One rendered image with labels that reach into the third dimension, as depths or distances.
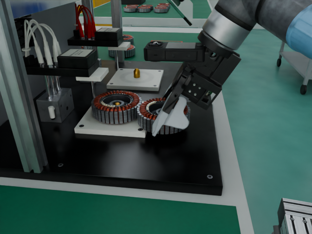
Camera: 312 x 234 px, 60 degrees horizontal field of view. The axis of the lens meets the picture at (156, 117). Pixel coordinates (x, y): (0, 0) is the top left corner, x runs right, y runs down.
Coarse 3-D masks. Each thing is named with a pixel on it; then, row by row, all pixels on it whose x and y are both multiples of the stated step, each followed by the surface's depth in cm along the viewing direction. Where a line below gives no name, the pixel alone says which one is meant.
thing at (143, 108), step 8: (144, 104) 58; (152, 104) 59; (160, 104) 60; (144, 112) 55; (152, 112) 60; (184, 112) 55; (144, 120) 54; (152, 120) 53; (144, 128) 55; (168, 128) 53; (176, 128) 54
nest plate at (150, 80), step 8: (120, 72) 87; (128, 72) 87; (144, 72) 87; (152, 72) 87; (160, 72) 87; (112, 80) 81; (120, 80) 81; (128, 80) 81; (136, 80) 81; (144, 80) 81; (152, 80) 81; (160, 80) 81; (112, 88) 78; (120, 88) 78; (128, 88) 78; (136, 88) 77; (144, 88) 77; (152, 88) 77
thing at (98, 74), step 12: (36, 60) 60; (60, 60) 55; (72, 60) 54; (84, 60) 54; (96, 60) 59; (36, 72) 56; (48, 72) 56; (60, 72) 55; (72, 72) 55; (84, 72) 55; (96, 72) 58; (48, 84) 58; (48, 96) 59
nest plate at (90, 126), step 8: (88, 112) 63; (80, 120) 60; (88, 120) 60; (96, 120) 60; (136, 120) 60; (80, 128) 57; (88, 128) 57; (96, 128) 57; (104, 128) 57; (112, 128) 57; (120, 128) 57; (128, 128) 57; (136, 128) 57; (136, 136) 56; (144, 136) 56
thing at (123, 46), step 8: (96, 32) 75; (104, 32) 75; (112, 32) 75; (120, 32) 78; (72, 40) 77; (80, 40) 77; (88, 40) 76; (96, 40) 76; (104, 40) 76; (112, 40) 76; (120, 40) 79; (88, 48) 81; (112, 48) 77; (120, 48) 77
